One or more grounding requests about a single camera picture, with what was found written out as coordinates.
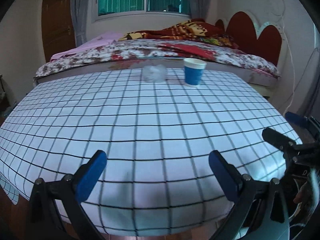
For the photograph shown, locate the blue paper cup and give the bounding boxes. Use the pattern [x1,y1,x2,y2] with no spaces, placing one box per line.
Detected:
[183,58,207,87]

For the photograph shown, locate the clear plastic bag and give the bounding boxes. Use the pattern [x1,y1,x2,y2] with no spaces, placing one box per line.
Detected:
[142,64,168,83]

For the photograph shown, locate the black trash bin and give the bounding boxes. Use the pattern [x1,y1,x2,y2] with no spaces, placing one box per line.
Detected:
[246,176,300,225]

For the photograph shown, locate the person right hand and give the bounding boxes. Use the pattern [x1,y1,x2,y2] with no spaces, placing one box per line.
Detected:
[293,169,319,214]

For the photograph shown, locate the white checkered tablecloth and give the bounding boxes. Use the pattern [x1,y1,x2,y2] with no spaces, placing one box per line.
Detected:
[1,68,300,236]

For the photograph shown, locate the red heart headboard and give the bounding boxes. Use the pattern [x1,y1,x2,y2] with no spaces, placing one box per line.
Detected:
[215,11,287,69]

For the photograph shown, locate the bed with floral sheet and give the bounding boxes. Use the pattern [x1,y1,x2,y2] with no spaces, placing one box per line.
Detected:
[34,39,280,88]

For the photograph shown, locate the red patterned blanket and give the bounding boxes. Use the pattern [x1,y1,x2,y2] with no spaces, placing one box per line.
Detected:
[119,18,239,49]

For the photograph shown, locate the brown wooden door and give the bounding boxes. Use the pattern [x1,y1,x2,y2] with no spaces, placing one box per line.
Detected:
[41,0,75,62]

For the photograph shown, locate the grey curtain left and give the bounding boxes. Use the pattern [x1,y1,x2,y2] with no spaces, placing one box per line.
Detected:
[71,0,89,47]

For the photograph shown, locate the white power cable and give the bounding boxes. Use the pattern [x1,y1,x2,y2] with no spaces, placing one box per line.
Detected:
[274,0,297,113]

